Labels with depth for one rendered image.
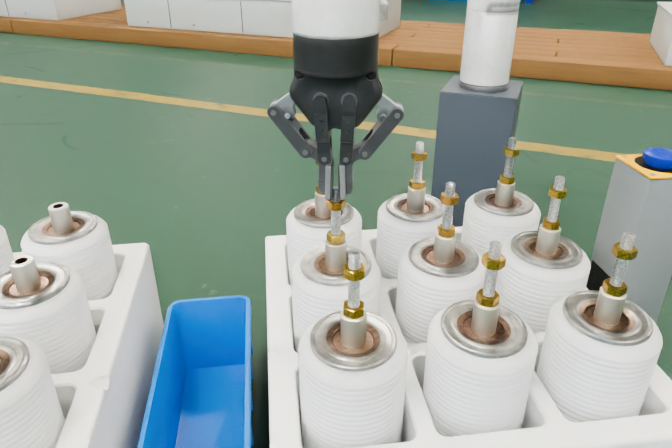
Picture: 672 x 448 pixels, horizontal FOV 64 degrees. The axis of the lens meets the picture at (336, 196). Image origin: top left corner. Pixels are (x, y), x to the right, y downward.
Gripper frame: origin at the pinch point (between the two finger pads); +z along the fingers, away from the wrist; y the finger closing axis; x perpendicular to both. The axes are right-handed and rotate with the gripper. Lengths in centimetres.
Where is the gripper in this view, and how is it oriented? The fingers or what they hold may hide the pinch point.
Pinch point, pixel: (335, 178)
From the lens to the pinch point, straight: 53.4
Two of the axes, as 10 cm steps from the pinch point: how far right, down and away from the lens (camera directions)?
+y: 10.0, 0.3, -0.7
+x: 0.7, -4.4, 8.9
